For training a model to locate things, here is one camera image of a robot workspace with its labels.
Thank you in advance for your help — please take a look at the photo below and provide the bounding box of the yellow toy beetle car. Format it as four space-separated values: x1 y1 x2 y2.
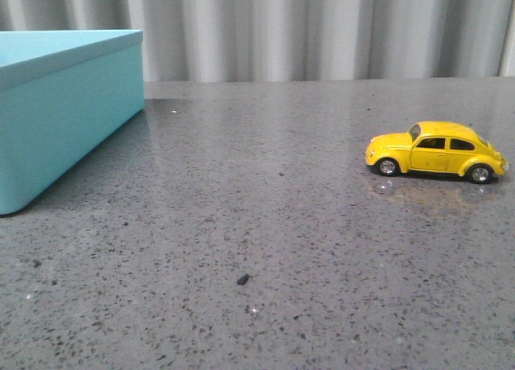
365 121 509 184

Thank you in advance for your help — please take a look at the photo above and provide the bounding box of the light blue storage box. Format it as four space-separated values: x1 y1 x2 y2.
1 30 144 215

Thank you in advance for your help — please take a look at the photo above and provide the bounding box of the small black debris chip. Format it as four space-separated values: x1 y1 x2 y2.
237 273 250 286

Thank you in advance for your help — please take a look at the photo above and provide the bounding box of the grey pleated curtain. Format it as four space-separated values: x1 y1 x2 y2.
1 0 514 82

